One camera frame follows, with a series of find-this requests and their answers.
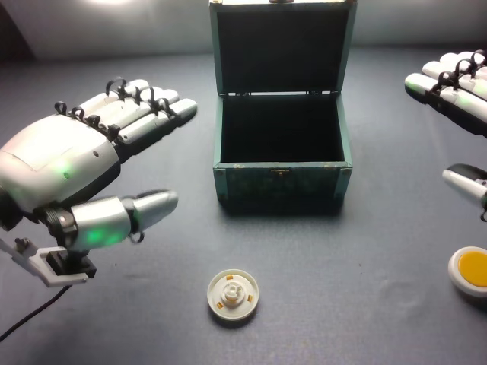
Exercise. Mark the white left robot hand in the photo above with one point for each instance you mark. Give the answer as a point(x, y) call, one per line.
point(57, 152)

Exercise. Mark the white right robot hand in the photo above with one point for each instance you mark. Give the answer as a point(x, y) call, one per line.
point(464, 99)

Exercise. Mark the teal wooden chest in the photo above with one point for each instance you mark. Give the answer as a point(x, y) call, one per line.
point(281, 178)

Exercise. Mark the white round yellow-topped button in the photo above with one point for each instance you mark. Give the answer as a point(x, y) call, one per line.
point(470, 268)

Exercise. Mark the white round cap yellow tabs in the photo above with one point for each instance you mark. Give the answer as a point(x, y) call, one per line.
point(233, 297)

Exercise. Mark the grey table cloth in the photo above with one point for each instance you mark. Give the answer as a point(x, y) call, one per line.
point(323, 285)

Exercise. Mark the white bracket wrist camera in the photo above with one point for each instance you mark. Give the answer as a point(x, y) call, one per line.
point(53, 266)

